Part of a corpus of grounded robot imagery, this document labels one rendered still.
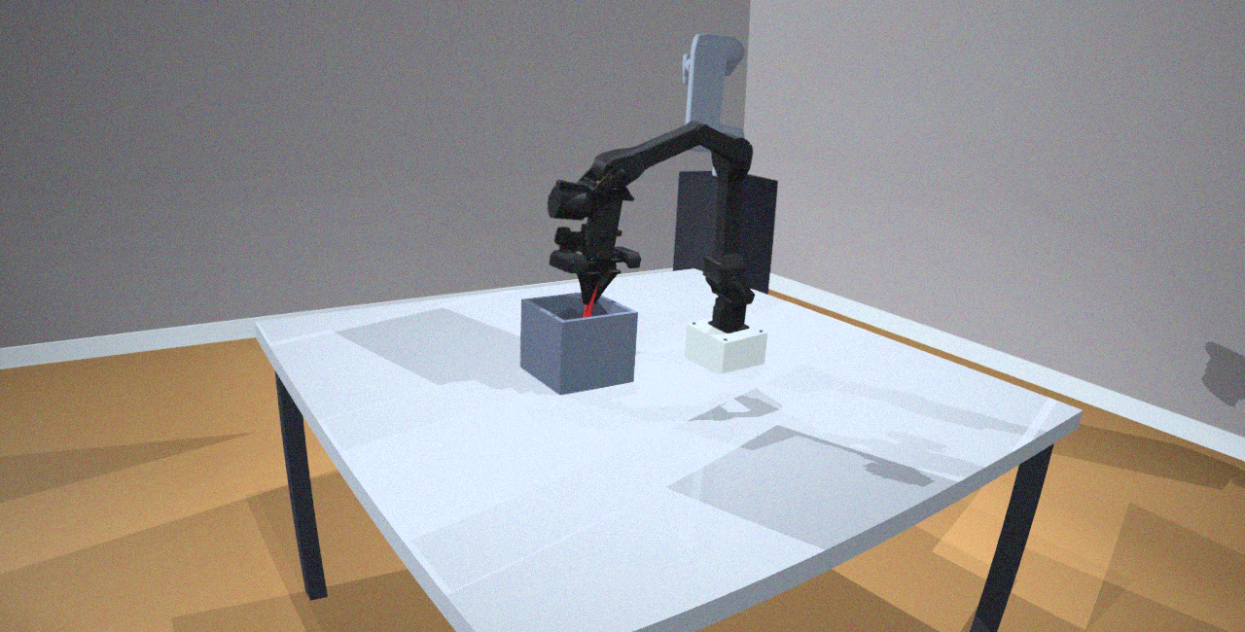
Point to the red peg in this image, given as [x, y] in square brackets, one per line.
[588, 308]

